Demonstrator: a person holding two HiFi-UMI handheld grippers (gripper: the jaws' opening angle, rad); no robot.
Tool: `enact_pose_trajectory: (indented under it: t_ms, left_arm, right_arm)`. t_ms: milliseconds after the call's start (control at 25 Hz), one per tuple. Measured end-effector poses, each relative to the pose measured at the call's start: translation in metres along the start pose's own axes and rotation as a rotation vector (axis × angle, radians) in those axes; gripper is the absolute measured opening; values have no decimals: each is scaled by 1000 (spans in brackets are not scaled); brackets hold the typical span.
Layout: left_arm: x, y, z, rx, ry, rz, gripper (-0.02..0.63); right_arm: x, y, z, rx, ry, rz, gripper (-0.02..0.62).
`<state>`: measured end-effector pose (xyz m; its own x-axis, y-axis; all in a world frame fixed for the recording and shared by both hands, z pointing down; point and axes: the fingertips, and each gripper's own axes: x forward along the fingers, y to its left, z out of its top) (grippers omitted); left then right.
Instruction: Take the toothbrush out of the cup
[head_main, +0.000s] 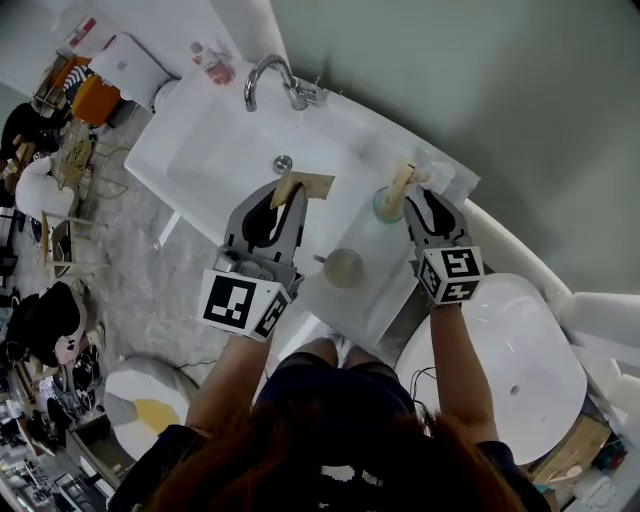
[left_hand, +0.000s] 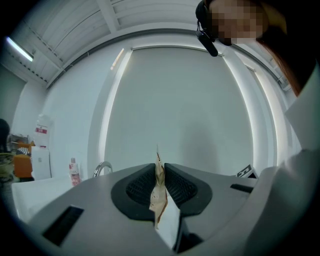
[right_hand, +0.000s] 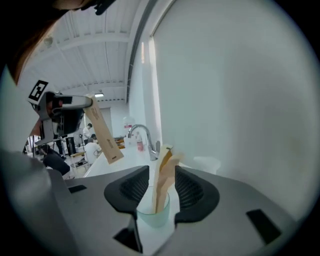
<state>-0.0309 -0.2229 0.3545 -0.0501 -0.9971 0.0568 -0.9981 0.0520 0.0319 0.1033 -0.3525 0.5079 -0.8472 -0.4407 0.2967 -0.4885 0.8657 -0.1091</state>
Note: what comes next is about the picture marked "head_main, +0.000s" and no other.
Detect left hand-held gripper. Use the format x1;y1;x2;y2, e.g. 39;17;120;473
201;180;310;343

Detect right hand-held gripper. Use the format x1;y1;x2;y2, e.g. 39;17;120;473
401;189;486;306

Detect green glass cup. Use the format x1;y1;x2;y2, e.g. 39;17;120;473
371;185;407;223

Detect brown cup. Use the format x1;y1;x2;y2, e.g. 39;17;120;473
312;247;365;290

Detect person's left forearm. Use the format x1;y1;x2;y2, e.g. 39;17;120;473
185;327;282;437

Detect person's right forearm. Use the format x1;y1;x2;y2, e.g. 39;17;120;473
428;301;501;445

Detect crumpled white cloth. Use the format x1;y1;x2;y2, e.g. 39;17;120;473
413;152;457;192

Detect white ceramic sink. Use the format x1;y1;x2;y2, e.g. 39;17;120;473
123;58;482;352

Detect chrome faucet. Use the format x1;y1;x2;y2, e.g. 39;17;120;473
243;54;320;114

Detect person's right leg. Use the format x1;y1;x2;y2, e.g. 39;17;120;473
346;343;380;372

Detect pink bottle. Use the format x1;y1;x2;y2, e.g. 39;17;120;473
189;41;237;87

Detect person's dark shirt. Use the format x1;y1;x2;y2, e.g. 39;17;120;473
113;351;552;512

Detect wooden chair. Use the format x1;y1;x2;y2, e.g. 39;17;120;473
41;209;110;280

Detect white toilet tank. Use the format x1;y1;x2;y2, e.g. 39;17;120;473
88;31;172;109

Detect orange stool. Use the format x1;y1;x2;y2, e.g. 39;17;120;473
69;74;123;129

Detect round white yellow pouf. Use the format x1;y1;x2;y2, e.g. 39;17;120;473
103;353;202;462

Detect white beanbag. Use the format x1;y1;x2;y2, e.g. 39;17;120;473
14;154;77;217

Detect white sign with red label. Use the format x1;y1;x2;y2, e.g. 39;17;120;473
63;13;120;52

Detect cardboard box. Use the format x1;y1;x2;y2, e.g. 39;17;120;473
528;413;624;494

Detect black cable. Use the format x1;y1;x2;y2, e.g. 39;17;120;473
408;366;437;402

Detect gold wire chair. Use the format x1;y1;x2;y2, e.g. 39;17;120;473
53;122;129;199

